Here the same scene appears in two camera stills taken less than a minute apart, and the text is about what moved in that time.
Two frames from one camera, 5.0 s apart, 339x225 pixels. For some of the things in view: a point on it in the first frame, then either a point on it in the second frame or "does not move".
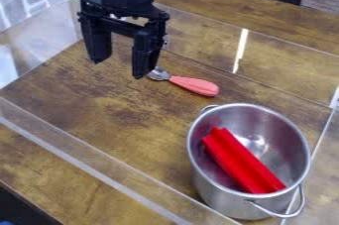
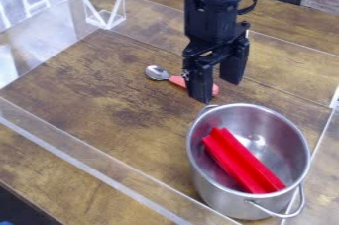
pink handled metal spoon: [196, 86] does not move
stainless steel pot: [281, 144] does not move
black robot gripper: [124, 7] → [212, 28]
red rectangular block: [240, 162] does not move
